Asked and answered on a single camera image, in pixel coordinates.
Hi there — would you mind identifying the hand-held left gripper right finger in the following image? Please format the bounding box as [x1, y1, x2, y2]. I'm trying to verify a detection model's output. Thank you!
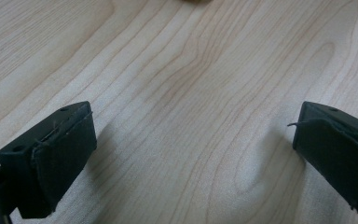
[287, 101, 358, 219]

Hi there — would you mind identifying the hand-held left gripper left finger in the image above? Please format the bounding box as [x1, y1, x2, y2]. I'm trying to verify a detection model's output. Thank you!
[0, 100, 98, 219]

